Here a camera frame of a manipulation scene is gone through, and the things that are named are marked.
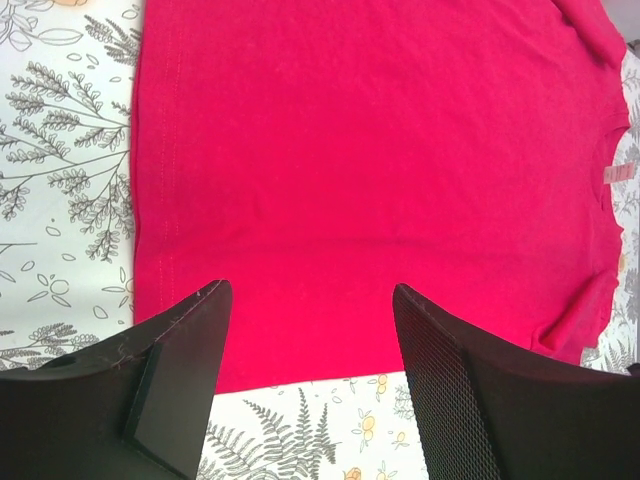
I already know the pink t shirt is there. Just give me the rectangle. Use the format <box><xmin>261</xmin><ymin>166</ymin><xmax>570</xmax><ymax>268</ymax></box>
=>
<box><xmin>130</xmin><ymin>1</ymin><xmax>629</xmax><ymax>392</ymax></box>

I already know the floral tablecloth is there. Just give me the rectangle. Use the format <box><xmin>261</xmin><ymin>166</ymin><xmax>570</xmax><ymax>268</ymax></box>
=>
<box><xmin>1</xmin><ymin>1</ymin><xmax>636</xmax><ymax>479</ymax></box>

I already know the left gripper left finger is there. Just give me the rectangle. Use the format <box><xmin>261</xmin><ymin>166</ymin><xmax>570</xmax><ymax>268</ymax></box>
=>
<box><xmin>1</xmin><ymin>281</ymin><xmax>232</xmax><ymax>479</ymax></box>

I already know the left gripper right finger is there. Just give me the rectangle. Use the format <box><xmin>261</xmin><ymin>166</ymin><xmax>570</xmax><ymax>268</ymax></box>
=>
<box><xmin>393</xmin><ymin>284</ymin><xmax>639</xmax><ymax>480</ymax></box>

